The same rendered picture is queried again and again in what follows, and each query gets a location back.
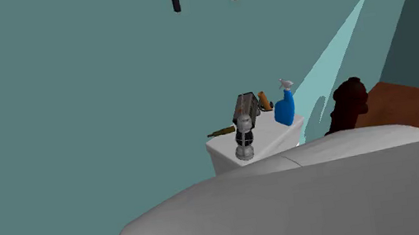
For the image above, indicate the silver lantern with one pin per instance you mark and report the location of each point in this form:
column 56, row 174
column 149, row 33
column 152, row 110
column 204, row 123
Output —
column 244, row 141

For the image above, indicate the orange cylinder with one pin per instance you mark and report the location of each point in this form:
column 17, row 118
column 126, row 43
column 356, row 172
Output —
column 264, row 101

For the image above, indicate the blue spray bottle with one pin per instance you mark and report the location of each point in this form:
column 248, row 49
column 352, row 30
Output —
column 285, row 112

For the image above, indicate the brown wooden furniture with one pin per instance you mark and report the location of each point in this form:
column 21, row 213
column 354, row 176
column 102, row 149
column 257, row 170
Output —
column 407, row 109

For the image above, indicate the olive green bottle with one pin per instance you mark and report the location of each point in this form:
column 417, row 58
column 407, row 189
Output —
column 221, row 132

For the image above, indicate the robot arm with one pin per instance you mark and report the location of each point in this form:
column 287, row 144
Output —
column 287, row 212

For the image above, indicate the grey metal box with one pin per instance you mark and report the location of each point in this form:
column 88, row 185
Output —
column 246, row 106

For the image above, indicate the dark brown figure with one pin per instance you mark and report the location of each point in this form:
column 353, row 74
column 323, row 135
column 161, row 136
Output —
column 347, row 105

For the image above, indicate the white toilet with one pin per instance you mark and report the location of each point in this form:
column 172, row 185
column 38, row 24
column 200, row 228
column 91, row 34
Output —
column 272, row 135

